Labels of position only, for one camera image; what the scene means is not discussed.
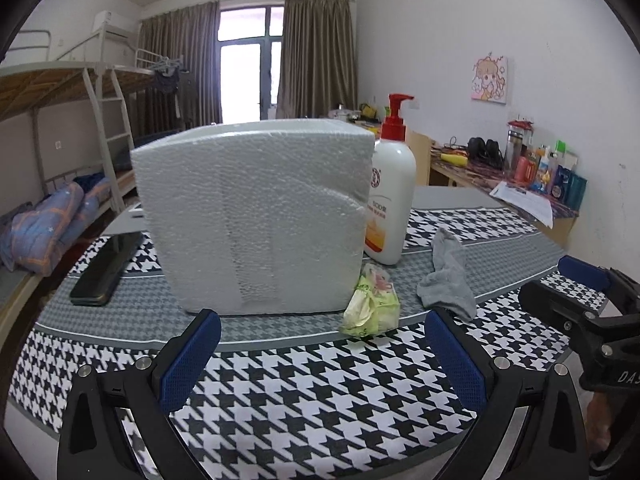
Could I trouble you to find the cartoon wall poster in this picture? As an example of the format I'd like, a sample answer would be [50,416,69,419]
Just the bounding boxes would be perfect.
[470,52,509,104]

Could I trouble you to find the black phone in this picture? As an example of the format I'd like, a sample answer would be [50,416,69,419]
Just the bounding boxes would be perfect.
[69,232,146,307]

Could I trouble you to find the glass balcony door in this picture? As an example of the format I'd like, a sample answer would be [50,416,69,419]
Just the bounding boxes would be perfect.
[217,5,286,123]

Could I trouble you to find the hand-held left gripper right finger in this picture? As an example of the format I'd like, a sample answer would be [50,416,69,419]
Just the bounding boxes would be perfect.
[424,308,592,480]

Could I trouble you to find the steel thermos flask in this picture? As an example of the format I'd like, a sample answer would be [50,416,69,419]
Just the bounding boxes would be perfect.
[504,121,525,173]

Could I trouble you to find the white foam box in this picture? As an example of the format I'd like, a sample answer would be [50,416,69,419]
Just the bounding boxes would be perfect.
[130,119,377,317]

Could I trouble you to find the green plastic bag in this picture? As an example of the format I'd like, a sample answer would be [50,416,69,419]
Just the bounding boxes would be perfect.
[339,262,401,337]

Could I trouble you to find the white lotion bottle red pump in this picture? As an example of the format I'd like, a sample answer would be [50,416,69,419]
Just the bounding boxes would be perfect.
[363,93,417,266]

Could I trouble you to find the row of toiletry bottles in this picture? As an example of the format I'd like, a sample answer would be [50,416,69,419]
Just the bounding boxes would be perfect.
[515,140,589,207]

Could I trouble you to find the white bed ladder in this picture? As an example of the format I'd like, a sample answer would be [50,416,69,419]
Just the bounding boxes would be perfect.
[82,67,136,213]

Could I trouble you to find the cluttered wooden desk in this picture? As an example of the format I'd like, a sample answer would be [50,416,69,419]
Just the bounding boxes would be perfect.
[430,152,581,248]

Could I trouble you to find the wooden desk with drawers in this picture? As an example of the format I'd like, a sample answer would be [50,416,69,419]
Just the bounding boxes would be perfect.
[327,115,386,133]

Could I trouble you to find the black headphones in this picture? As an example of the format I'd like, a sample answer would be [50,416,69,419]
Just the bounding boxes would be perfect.
[467,136,503,168]

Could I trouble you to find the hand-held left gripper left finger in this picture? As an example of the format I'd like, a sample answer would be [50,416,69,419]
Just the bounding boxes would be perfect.
[56,308,222,480]

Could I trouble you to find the white air conditioner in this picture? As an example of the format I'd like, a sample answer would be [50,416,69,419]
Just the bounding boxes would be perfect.
[93,10,132,41]

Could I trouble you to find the person's right hand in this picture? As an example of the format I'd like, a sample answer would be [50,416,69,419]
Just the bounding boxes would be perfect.
[586,392,618,468]

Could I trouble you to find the metal bunk bed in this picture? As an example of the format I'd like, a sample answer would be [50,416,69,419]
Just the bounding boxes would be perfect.
[0,30,156,311]
[132,47,183,136]

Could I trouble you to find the blue and orange quilt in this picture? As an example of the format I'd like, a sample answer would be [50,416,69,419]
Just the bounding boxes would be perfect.
[0,180,112,276]

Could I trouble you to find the grey hanging garment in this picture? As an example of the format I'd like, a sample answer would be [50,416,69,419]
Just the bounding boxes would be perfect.
[177,72,198,126]

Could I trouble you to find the printed paper sheet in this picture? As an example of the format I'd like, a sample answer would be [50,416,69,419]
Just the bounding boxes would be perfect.
[489,180,555,229]

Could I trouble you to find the grey sock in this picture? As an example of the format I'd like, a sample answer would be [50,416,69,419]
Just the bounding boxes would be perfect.
[416,227,477,322]

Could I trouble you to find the dark blue hanging garment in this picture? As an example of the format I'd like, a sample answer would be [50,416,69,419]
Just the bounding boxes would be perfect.
[152,67,181,95]

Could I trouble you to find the brown curtain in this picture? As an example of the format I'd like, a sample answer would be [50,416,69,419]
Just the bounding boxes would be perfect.
[137,1,223,131]
[276,0,358,121]

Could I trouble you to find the houndstooth tablecloth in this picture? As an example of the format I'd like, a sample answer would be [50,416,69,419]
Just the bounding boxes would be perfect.
[7,205,608,480]

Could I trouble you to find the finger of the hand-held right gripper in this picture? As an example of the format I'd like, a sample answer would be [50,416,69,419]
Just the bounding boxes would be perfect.
[517,282,608,333]
[557,255,615,293]

